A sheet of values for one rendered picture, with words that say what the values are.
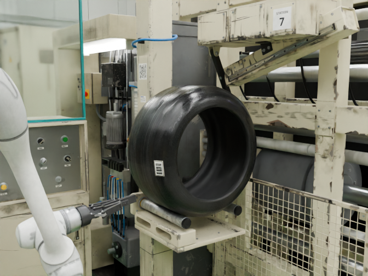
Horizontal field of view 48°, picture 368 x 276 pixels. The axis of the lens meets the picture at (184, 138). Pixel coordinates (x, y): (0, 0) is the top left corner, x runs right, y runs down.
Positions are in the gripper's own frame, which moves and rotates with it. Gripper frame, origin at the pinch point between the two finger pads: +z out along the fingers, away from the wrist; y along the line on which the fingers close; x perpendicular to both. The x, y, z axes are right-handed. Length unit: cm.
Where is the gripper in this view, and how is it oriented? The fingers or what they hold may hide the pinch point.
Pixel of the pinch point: (127, 200)
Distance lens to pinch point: 162.2
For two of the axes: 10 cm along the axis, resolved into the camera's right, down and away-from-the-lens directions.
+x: 1.1, 9.7, 2.1
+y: -5.8, -1.1, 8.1
